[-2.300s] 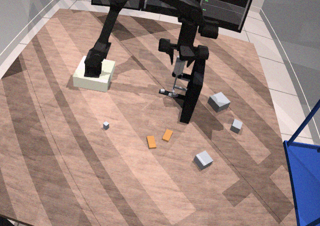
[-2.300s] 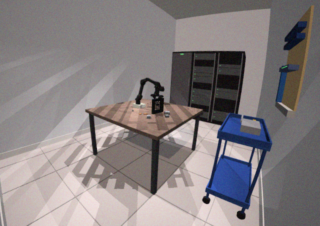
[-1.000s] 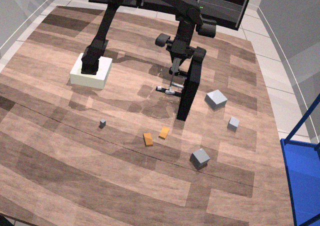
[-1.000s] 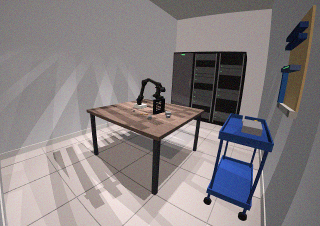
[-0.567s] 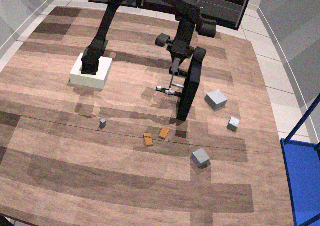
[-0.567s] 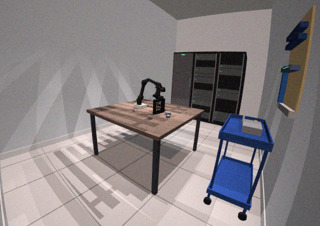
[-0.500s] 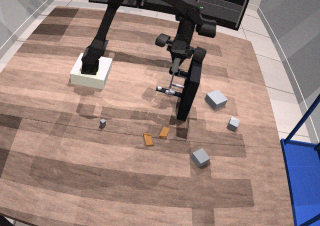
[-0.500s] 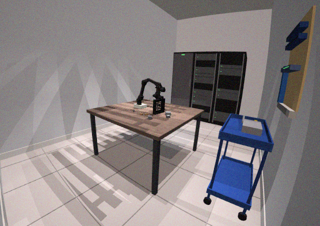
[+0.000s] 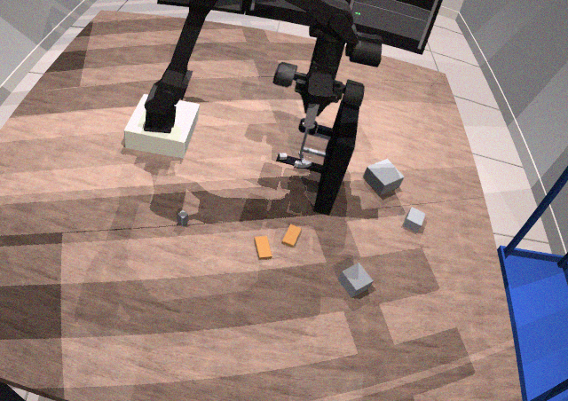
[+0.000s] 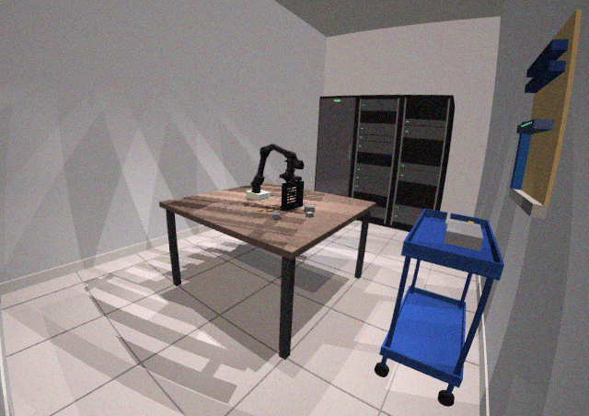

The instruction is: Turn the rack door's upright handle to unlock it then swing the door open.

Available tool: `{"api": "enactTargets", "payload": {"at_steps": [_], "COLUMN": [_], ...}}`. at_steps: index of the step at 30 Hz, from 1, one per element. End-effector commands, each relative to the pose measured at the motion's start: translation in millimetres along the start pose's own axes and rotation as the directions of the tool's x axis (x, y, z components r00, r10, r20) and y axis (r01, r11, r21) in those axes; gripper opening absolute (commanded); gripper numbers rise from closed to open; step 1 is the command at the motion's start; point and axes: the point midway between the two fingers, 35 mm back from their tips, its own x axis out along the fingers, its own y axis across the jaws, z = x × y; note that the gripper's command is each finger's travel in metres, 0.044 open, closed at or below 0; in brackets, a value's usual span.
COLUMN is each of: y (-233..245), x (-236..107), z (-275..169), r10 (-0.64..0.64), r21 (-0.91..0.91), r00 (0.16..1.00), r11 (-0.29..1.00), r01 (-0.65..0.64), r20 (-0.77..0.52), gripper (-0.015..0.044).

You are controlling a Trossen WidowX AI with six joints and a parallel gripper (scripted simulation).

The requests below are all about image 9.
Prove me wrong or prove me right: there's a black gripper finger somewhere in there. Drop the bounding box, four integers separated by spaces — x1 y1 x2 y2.
316 99 339 116
295 88 309 114

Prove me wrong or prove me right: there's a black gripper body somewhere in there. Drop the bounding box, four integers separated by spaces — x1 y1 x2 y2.
272 54 365 106

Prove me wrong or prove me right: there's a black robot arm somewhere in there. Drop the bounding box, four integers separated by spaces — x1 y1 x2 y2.
144 0 383 134

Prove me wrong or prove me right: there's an orange rectangular block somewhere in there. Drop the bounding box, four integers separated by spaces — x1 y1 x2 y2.
281 224 302 247
254 236 272 260

